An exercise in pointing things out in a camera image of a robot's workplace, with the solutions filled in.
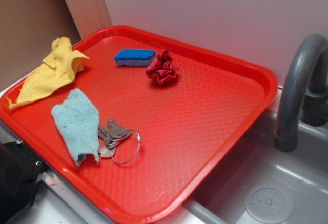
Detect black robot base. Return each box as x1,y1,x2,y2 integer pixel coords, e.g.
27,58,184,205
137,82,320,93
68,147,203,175
1,142,45,223

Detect crumpled red paper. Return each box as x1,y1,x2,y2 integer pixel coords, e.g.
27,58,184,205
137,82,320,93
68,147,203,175
146,49,179,85

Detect red plastic tray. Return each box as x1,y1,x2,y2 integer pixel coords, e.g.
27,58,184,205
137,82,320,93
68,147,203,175
1,26,278,223

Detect blue sponge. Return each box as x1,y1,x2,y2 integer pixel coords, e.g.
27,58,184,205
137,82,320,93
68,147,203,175
113,49,156,67

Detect silver keys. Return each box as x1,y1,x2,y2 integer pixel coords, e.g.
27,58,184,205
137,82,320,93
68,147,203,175
98,118,132,158

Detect light blue cloth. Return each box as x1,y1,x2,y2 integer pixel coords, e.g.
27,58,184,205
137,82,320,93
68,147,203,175
51,88,99,167

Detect yellow cloth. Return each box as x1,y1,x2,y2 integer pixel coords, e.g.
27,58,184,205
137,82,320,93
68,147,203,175
8,37,89,110

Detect grey toy sink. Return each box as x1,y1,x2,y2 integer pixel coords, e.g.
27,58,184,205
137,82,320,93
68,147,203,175
185,110,327,223

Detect wooden board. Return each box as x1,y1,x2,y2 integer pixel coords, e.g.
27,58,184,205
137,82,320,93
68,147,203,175
65,0,112,38

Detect grey toy faucet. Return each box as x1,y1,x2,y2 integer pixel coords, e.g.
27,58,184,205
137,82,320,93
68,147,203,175
274,34,327,152

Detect sink drain cover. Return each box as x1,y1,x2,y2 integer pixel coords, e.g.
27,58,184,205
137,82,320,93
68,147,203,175
244,186,295,223

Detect wire key ring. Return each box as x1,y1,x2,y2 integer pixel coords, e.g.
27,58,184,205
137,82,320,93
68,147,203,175
111,129,142,165

